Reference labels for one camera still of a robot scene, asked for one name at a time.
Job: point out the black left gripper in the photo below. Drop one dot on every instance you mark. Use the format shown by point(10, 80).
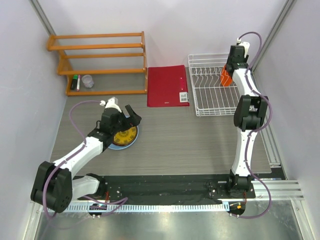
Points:
point(134, 119)

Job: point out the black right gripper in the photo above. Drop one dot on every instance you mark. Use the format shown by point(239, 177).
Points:
point(244, 59)

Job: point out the orange plate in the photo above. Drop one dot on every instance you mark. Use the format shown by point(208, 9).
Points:
point(225, 77)

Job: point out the yellow patterned plate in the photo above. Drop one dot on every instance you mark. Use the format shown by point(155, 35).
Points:
point(124, 138)

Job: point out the light blue plate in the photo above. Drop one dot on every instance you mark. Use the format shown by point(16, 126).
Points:
point(116, 147)

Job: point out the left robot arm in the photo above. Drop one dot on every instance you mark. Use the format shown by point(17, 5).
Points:
point(55, 185)

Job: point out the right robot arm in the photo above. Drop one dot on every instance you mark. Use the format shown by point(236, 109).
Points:
point(248, 117)

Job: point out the orange wooden shelf rack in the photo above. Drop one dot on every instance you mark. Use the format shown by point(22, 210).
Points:
point(101, 56)

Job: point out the red plastic folder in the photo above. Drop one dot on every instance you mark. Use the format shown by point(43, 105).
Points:
point(167, 87)

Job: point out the clear plastic cup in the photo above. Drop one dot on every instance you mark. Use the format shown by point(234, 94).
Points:
point(87, 81)

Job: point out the pink marker pen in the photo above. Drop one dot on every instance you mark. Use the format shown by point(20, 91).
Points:
point(78, 82)

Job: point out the green marker pen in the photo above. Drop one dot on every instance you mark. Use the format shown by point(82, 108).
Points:
point(74, 82)

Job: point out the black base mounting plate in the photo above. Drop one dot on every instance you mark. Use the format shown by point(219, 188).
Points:
point(170, 190)

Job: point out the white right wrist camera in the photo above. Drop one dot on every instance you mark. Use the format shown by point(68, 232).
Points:
point(244, 44)

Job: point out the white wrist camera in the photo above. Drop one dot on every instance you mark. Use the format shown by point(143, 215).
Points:
point(110, 103)
point(244, 44)

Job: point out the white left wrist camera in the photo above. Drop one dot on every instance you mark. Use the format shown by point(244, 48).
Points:
point(110, 103)

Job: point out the white wire dish rack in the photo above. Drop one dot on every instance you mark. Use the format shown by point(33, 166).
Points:
point(210, 97)

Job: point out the white slotted cable duct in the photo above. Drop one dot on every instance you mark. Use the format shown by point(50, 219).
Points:
point(90, 207)

